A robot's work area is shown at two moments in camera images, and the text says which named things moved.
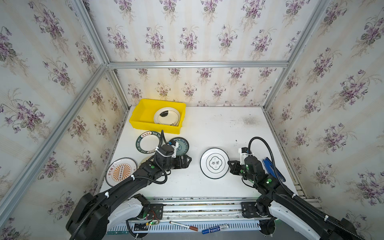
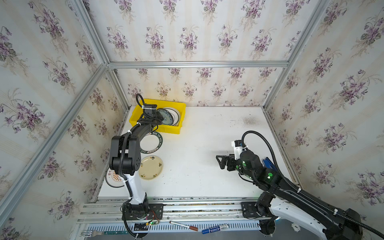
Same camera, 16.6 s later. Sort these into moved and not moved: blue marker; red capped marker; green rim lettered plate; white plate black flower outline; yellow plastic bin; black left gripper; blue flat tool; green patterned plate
Moved: green patterned plate; white plate black flower outline; black left gripper
Not moved: green rim lettered plate; blue flat tool; red capped marker; yellow plastic bin; blue marker
